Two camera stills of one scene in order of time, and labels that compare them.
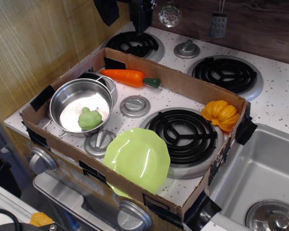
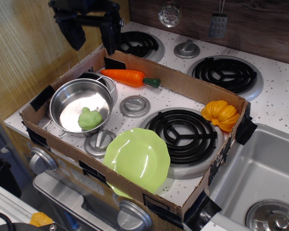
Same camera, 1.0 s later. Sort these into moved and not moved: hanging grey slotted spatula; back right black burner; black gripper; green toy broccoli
Moved: black gripper
Not moved: green toy broccoli; back right black burner; hanging grey slotted spatula
